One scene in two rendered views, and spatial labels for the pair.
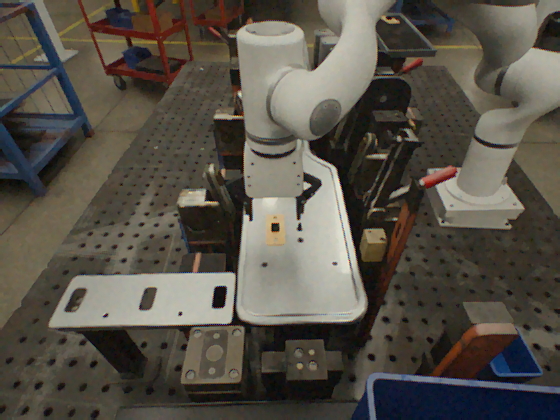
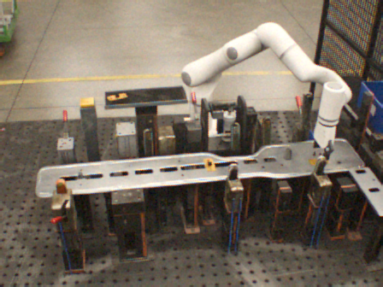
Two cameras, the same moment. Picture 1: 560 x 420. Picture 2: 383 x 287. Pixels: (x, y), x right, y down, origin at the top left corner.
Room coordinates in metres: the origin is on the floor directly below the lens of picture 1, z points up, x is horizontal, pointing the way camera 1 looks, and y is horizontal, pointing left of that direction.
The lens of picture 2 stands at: (1.25, 1.48, 2.19)
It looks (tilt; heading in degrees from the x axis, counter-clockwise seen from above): 35 degrees down; 261
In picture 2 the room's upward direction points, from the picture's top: 1 degrees clockwise
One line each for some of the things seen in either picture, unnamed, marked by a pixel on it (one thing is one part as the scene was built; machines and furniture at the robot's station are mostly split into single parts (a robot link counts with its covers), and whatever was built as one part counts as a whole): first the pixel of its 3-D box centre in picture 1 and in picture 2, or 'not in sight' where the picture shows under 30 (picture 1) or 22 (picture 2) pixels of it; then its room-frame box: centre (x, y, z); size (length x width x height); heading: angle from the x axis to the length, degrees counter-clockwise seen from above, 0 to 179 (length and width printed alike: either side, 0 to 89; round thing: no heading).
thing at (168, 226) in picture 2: not in sight; (160, 198); (1.13, -0.02, 0.84); 0.13 x 0.11 x 0.29; 91
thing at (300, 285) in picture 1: (288, 114); (205, 167); (0.94, -0.02, 1.00); 1.38 x 0.22 x 0.02; 1
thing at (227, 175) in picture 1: (232, 217); (279, 213); (0.65, 0.14, 0.84); 0.11 x 0.08 x 0.29; 91
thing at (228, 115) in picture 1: (235, 163); (232, 214); (0.86, 0.15, 0.87); 0.12 x 0.09 x 0.35; 91
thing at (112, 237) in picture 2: not in sight; (111, 203); (1.34, -0.01, 0.84); 0.17 x 0.06 x 0.29; 91
